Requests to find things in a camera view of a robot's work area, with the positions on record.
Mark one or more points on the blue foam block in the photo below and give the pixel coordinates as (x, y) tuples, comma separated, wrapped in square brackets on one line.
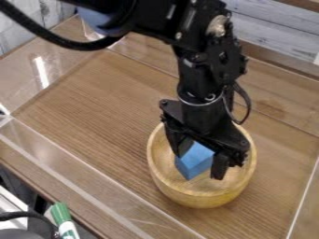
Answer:
[(195, 162)]

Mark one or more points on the clear acrylic tray wall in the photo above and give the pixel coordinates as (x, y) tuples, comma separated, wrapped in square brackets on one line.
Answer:
[(111, 210)]

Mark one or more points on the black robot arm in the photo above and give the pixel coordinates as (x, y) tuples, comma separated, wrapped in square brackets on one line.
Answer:
[(198, 29)]

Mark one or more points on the brown wooden bowl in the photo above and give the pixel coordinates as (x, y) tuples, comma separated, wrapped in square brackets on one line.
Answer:
[(183, 178)]

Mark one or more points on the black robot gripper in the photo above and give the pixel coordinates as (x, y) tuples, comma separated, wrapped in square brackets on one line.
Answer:
[(204, 123)]

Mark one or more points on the green and white marker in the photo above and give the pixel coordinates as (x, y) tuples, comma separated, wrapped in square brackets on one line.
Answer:
[(63, 220)]

